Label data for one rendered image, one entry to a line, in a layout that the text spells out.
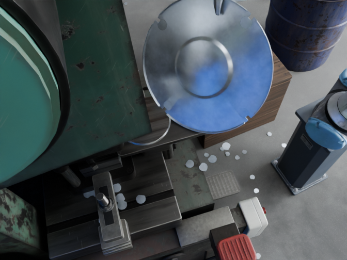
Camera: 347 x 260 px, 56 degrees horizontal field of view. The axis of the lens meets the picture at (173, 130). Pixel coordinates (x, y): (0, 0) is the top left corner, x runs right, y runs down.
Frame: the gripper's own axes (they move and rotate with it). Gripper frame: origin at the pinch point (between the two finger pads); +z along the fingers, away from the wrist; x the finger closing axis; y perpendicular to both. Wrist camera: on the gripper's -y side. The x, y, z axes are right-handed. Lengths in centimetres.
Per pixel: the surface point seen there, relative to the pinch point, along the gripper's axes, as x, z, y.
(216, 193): 55, 64, 7
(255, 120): 92, 39, 13
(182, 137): 3.3, 28.4, -1.0
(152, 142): 0.4, 30.5, -7.0
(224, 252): -9.3, 43.8, 15.3
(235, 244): -7.8, 42.3, 16.8
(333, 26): 107, -11, 34
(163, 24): 2.5, 5.2, -10.6
